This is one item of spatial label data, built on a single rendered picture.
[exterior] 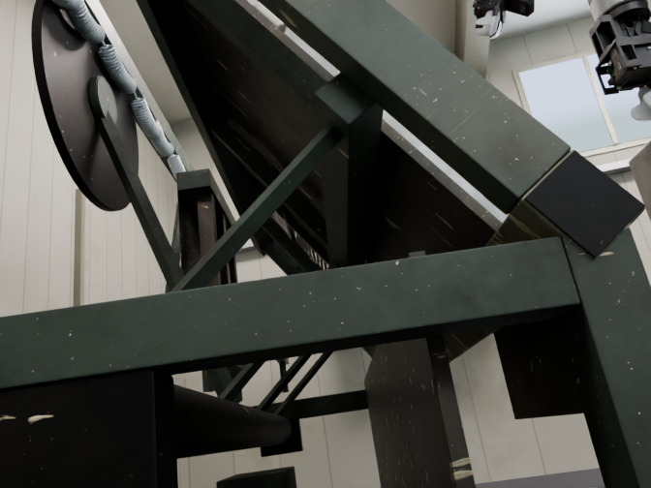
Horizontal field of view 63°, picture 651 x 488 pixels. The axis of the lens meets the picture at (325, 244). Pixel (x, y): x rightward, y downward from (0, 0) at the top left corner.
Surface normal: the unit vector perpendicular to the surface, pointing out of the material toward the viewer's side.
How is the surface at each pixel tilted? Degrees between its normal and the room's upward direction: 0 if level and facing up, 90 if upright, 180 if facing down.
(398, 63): 90
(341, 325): 90
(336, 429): 90
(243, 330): 90
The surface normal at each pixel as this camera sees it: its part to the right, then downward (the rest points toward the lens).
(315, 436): -0.22, -0.30
